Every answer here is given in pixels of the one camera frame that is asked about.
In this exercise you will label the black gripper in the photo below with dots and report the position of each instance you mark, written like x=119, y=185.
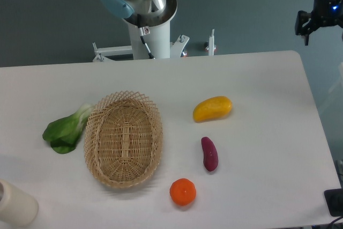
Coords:
x=301, y=19

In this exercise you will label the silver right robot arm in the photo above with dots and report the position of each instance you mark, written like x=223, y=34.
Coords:
x=325, y=13

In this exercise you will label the yellow mango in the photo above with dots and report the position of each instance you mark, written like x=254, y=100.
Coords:
x=212, y=109

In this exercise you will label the purple sweet potato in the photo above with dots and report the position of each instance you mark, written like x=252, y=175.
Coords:
x=210, y=154

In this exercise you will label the black device at table edge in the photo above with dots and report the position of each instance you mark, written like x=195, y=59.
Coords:
x=333, y=199

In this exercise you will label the orange tangerine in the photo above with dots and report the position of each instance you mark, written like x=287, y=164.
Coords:
x=182, y=192

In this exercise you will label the oval wicker basket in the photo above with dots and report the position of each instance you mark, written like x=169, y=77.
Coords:
x=123, y=139

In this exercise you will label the green bok choy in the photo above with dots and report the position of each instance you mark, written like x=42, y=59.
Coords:
x=64, y=134

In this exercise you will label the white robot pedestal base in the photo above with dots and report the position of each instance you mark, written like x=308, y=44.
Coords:
x=150, y=39

